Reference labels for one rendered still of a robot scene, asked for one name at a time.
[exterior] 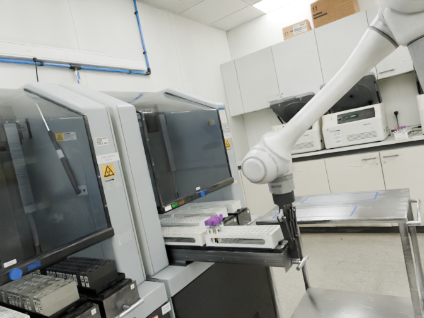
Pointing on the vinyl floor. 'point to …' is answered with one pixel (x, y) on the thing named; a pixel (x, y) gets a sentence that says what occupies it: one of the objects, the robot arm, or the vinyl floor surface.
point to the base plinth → (356, 229)
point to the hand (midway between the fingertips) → (293, 248)
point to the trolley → (394, 211)
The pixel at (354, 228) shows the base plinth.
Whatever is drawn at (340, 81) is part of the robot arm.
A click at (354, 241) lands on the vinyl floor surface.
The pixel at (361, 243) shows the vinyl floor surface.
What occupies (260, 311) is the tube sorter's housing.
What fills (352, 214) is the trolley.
